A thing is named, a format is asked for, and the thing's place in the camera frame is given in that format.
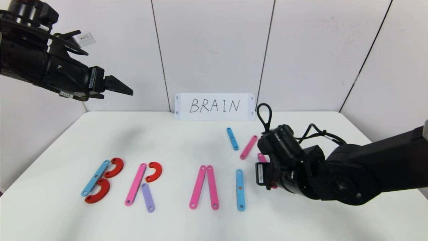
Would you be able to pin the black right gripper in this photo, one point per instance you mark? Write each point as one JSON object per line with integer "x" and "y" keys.
{"x": 261, "y": 173}

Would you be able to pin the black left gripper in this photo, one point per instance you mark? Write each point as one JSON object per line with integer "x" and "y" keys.
{"x": 95, "y": 80}

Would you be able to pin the pink holed strip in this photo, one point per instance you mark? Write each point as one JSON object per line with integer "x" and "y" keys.
{"x": 212, "y": 187}
{"x": 248, "y": 147}
{"x": 135, "y": 184}
{"x": 197, "y": 186}
{"x": 261, "y": 157}

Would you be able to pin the short blue holed strip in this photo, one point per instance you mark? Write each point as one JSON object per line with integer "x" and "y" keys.
{"x": 232, "y": 139}

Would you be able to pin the red C-shaped piece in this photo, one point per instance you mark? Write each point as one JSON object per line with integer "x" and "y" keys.
{"x": 118, "y": 165}
{"x": 103, "y": 191}
{"x": 157, "y": 169}

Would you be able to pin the short purple holed strip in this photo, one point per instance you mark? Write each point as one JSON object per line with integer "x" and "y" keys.
{"x": 147, "y": 197}

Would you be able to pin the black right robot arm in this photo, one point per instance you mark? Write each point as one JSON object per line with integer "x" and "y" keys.
{"x": 367, "y": 167}

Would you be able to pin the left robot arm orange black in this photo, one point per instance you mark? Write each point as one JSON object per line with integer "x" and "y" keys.
{"x": 20, "y": 62}

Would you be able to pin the white BRAIN sign card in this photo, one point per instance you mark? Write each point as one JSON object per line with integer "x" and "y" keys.
{"x": 214, "y": 115}

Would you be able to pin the long blue holed strip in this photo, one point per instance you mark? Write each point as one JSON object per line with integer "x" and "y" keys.
{"x": 240, "y": 189}

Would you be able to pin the light blue holed strip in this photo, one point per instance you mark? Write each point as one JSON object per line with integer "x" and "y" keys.
{"x": 96, "y": 177}

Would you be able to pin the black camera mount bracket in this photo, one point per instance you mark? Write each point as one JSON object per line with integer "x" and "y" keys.
{"x": 312, "y": 154}
{"x": 65, "y": 42}

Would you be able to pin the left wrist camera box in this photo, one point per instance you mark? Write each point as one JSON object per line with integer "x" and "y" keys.
{"x": 84, "y": 39}

